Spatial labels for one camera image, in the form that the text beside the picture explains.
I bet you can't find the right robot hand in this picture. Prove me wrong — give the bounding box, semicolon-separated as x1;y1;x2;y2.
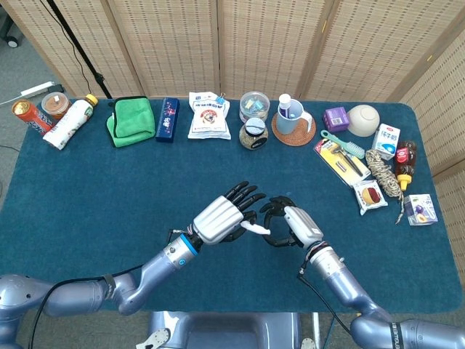
259;195;325;250

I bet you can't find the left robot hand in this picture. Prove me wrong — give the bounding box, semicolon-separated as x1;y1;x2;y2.
191;180;267;245

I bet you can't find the small white oblong object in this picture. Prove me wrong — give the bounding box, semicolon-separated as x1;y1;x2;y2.
240;220;272;236

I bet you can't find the yellow razor blister pack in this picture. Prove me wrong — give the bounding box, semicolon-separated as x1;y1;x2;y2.
313;137;371;188

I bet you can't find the packaged red pastry snack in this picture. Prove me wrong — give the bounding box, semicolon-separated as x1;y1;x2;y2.
352;179;389;216

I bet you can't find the blue carpet table cloth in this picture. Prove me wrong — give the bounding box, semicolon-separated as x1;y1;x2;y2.
0;97;465;316

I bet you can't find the woven rattan coaster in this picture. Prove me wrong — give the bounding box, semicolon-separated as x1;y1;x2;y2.
271;112;317;147

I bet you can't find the glass jar black lid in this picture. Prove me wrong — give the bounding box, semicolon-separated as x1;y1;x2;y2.
238;117;270;151

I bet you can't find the jute twine bundle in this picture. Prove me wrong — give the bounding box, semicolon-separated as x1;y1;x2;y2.
364;148;405;225

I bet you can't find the white printed snack bag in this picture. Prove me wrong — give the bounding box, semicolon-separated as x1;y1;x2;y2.
187;91;233;140

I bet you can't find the purple tissue pack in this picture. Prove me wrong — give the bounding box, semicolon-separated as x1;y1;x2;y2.
322;106;352;133

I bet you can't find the blue grey robot torso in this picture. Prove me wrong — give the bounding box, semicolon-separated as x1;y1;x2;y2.
136;310;317;349

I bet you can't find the dark blue rectangular box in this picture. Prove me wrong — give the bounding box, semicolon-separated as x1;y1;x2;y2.
155;97;181;143

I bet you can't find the white blue milk carton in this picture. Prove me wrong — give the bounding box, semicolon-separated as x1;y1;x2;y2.
371;123;401;161

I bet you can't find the purple plum juice carton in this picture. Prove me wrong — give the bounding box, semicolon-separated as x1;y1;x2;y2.
403;193;439;227

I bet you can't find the brown sauce bottle yellow cap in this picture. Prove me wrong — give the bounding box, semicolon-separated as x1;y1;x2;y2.
394;140;418;192

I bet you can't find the clear plastic clip container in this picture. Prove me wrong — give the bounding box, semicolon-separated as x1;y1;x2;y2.
238;91;271;124

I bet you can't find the cream ribbed bowl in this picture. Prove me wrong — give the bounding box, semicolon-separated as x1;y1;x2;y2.
347;104;381;138

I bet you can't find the white purple toothpaste tube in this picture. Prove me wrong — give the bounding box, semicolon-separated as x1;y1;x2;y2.
278;93;292;119

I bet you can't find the green microfibre cloth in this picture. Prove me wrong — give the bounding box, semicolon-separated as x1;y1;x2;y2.
105;95;156;149

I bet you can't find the white tea bottle yellow cap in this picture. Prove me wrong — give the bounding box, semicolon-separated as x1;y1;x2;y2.
42;94;99;151

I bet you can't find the brown cup clear lid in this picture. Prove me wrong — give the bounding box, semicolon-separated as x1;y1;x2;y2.
41;92;72;121

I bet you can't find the red drink can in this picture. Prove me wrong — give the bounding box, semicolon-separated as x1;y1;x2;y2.
11;99;54;136

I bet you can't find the white power strip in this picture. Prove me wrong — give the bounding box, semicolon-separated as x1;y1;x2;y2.
20;81;56;97

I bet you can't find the black tripod stand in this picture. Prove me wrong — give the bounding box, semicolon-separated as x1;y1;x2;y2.
45;0;114;100

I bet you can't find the office chair wheel base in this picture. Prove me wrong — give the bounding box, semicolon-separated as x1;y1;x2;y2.
0;7;23;49

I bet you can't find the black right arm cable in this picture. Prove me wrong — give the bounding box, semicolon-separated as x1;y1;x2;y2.
296;254;359;335

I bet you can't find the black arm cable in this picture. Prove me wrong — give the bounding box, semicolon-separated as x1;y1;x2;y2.
296;254;359;335
28;263;146;349

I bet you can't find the green handled scrub brush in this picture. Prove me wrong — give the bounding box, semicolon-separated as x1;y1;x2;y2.
320;129;365;160

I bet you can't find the light blue handled mug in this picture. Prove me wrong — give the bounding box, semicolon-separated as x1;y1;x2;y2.
276;97;313;135

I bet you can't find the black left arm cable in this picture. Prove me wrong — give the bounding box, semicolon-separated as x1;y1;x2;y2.
28;263;146;349

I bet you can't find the thin black tripod cable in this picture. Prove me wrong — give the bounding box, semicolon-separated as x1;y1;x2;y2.
38;0;96;96

